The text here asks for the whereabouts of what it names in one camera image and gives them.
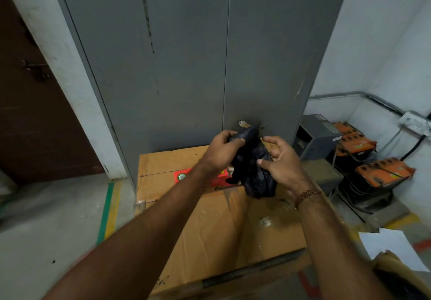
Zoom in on large brown cardboard box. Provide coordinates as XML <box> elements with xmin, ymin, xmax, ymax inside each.
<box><xmin>134</xmin><ymin>142</ymin><xmax>341</xmax><ymax>299</ymax></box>

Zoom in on orange black battery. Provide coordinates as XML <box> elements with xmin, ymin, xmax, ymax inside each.
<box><xmin>355</xmin><ymin>157</ymin><xmax>417</xmax><ymax>188</ymax></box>
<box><xmin>332</xmin><ymin>122</ymin><xmax>378</xmax><ymax>157</ymax></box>

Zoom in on person's right forearm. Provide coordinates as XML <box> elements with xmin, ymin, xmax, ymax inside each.
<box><xmin>296</xmin><ymin>190</ymin><xmax>393</xmax><ymax>300</ymax></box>

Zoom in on person's left forearm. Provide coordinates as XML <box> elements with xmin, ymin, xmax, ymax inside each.
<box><xmin>42</xmin><ymin>162</ymin><xmax>221</xmax><ymax>300</ymax></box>

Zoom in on brown wooden door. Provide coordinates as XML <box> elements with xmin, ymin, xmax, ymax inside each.
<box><xmin>0</xmin><ymin>0</ymin><xmax>106</xmax><ymax>186</ymax></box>

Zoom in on metal door latch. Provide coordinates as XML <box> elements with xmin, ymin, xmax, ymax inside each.
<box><xmin>22</xmin><ymin>59</ymin><xmax>52</xmax><ymax>82</ymax></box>

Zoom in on brown braided wrist bracelet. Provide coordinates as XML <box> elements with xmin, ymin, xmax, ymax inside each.
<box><xmin>294</xmin><ymin>189</ymin><xmax>322</xmax><ymax>209</ymax></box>

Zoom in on white wall socket box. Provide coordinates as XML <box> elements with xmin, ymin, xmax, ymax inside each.
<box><xmin>399</xmin><ymin>111</ymin><xmax>431</xmax><ymax>137</ymax></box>

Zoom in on grey inverter unit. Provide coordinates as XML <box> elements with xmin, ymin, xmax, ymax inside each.
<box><xmin>292</xmin><ymin>114</ymin><xmax>343</xmax><ymax>161</ymax></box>

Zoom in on black plastic bag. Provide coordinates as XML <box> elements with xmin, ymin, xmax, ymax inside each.
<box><xmin>225</xmin><ymin>124</ymin><xmax>279</xmax><ymax>199</ymax></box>

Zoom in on black power cable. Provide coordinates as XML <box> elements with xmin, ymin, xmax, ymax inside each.
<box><xmin>400</xmin><ymin>135</ymin><xmax>427</xmax><ymax>162</ymax></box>

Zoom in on person's right hand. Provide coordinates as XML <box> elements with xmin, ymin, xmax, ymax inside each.
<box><xmin>257</xmin><ymin>136</ymin><xmax>317</xmax><ymax>199</ymax></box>

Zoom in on grey concrete block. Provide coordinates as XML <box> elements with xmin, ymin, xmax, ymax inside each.
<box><xmin>301</xmin><ymin>159</ymin><xmax>344</xmax><ymax>193</ymax></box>

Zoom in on metal cabinet handle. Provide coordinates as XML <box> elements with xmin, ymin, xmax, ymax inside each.
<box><xmin>238</xmin><ymin>120</ymin><xmax>265</xmax><ymax>131</ymax></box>

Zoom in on white paper sheet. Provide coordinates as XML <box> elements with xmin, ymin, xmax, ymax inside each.
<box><xmin>358</xmin><ymin>228</ymin><xmax>430</xmax><ymax>273</ymax></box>

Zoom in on person's left hand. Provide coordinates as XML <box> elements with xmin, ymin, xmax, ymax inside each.
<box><xmin>200</xmin><ymin>130</ymin><xmax>246</xmax><ymax>176</ymax></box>

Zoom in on grey wall conduit pipe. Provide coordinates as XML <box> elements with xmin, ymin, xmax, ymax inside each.
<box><xmin>308</xmin><ymin>91</ymin><xmax>405</xmax><ymax>116</ymax></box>

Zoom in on grey metal cabinet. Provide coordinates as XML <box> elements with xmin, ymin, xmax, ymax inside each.
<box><xmin>47</xmin><ymin>0</ymin><xmax>353</xmax><ymax>189</ymax></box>

